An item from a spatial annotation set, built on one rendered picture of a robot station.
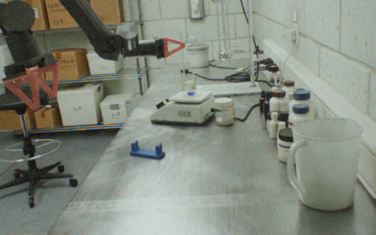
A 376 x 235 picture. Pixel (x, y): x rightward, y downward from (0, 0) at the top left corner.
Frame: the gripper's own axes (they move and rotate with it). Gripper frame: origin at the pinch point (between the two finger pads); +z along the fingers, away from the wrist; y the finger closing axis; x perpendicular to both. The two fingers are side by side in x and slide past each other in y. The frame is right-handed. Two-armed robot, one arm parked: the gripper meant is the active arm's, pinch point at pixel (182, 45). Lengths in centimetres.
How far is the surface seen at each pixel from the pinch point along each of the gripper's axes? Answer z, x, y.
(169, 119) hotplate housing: -6.9, 24.3, -3.1
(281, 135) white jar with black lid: 17, 19, -45
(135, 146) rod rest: -19.0, 23.8, -26.2
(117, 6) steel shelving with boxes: -24, -13, 217
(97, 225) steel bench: -27, 26, -61
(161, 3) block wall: 15, -13, 244
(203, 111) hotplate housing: 4.1, 21.4, -8.1
